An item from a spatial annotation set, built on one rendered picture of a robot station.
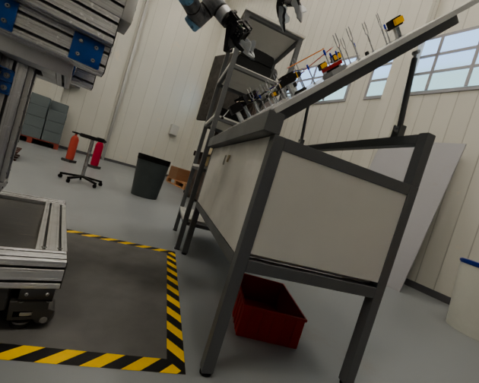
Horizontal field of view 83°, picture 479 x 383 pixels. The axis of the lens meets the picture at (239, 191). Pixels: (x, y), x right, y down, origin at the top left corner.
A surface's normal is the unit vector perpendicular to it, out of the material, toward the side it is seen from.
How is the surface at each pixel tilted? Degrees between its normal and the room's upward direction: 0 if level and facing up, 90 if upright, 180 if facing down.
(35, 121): 90
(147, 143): 90
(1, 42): 90
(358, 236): 90
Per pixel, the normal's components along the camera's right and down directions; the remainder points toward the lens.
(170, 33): 0.54, 0.20
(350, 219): 0.25, 0.11
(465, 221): -0.79, -0.22
